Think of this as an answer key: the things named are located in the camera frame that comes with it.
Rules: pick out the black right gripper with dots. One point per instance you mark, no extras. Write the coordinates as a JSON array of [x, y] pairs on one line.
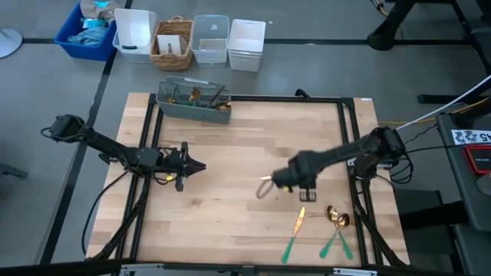
[[303, 172]]

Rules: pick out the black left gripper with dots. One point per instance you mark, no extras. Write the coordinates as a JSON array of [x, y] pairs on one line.
[[176, 163]]

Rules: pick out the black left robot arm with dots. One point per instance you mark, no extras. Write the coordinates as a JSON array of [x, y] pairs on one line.
[[103, 143]]

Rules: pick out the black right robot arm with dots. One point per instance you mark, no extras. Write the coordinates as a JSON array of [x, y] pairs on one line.
[[353, 147]]

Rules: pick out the grey mesh cutlery basket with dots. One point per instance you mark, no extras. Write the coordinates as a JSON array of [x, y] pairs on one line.
[[192, 113]]

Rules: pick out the wicker basket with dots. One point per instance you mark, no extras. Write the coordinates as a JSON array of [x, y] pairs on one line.
[[170, 63]]

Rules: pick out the clear plastic bin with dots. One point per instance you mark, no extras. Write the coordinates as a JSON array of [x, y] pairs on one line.
[[209, 57]]

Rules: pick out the white stacked bin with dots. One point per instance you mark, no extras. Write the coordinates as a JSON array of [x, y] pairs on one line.
[[245, 63]]

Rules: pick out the white cardboard box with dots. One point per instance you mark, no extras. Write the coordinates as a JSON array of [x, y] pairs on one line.
[[169, 40]]

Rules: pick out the white plastic bin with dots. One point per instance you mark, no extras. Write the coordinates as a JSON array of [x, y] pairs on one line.
[[134, 27]]

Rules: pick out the blue plastic bin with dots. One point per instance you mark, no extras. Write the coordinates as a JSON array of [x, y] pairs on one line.
[[88, 53]]

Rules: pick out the blue cloth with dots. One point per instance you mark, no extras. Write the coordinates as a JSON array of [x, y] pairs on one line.
[[88, 37]]

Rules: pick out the black front beam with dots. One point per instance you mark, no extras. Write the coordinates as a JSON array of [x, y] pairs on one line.
[[57, 270]]

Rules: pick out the teal cloth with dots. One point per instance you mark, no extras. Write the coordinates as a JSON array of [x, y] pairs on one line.
[[94, 23]]

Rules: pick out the black desk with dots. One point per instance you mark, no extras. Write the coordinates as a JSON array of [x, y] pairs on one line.
[[456, 184]]

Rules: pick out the black stand foot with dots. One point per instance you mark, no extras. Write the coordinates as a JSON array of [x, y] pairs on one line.
[[11, 170]]

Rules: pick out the dark brown cloth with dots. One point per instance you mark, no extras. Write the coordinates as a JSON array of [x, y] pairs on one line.
[[96, 10]]

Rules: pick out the white printed label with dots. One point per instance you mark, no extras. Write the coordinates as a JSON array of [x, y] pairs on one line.
[[470, 137]]

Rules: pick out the red cased tablet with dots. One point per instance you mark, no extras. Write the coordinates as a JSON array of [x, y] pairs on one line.
[[477, 159]]

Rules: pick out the grey round object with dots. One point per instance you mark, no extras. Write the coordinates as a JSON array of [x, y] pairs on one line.
[[485, 184]]

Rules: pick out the white round stand base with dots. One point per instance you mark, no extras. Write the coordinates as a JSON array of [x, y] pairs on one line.
[[7, 42]]

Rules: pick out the black table frame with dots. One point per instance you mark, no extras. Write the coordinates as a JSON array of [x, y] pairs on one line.
[[249, 98]]

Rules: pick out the black stand frame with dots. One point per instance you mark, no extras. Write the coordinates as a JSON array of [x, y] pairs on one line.
[[385, 38]]

